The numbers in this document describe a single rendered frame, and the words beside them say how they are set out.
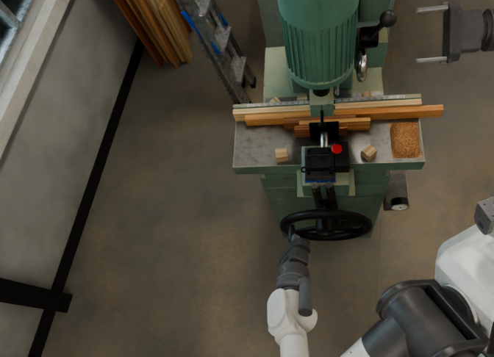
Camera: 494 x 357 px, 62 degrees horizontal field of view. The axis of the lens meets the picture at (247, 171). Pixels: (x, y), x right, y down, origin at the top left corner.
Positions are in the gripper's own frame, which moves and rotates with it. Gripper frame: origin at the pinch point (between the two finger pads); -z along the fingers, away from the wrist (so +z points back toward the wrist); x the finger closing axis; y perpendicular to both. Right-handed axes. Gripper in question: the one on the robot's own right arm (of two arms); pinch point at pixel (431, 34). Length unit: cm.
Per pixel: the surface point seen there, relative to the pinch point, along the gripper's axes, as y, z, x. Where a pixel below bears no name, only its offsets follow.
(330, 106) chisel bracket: 24.1, -21.6, 15.0
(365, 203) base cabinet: 62, -9, 55
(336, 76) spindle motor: 7.7, -20.3, 7.3
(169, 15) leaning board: 140, -110, -38
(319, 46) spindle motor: -2.7, -24.1, 0.8
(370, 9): 25.0, -10.0, -11.0
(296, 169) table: 33, -33, 35
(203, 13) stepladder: 91, -76, -27
